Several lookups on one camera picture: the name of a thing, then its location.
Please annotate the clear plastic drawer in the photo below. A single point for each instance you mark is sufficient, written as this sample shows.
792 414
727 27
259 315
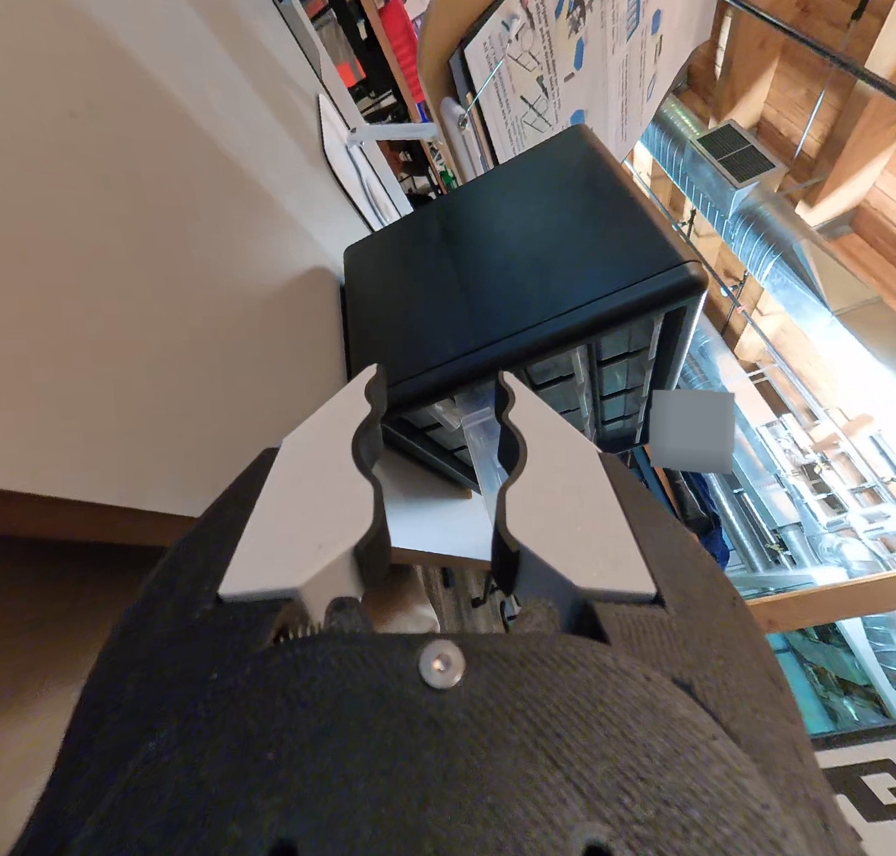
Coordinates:
483 443

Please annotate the metal vent grille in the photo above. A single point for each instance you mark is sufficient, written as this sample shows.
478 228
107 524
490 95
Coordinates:
738 156

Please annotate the blue jacket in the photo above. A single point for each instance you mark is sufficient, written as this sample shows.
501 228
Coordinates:
703 520

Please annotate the orange plastic object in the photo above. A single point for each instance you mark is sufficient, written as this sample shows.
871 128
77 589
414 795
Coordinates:
350 72

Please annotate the set of clear cabinet drawers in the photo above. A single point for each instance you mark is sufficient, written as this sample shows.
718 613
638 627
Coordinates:
619 380

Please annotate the red basket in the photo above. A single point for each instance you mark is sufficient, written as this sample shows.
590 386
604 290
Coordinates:
400 37

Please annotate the white display stand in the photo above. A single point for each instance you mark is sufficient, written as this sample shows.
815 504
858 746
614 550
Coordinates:
343 163

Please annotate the silver ventilation duct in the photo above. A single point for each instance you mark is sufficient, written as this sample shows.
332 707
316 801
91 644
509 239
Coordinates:
770 261

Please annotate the black white marker sheet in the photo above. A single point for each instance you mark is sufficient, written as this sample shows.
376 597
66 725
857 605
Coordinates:
861 786

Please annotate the grey desk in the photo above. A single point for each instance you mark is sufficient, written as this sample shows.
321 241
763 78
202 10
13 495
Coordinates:
140 240

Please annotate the wooden ceiling beams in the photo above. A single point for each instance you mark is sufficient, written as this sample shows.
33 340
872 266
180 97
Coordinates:
770 65

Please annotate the wooden post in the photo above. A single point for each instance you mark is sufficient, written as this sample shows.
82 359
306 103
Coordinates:
826 600

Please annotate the black drawer cabinet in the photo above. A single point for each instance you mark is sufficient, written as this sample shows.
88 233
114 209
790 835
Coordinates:
525 261

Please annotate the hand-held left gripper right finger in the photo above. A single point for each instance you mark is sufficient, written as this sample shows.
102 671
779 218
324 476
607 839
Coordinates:
581 520

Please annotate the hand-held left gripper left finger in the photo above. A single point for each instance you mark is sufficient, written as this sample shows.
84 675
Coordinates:
308 506

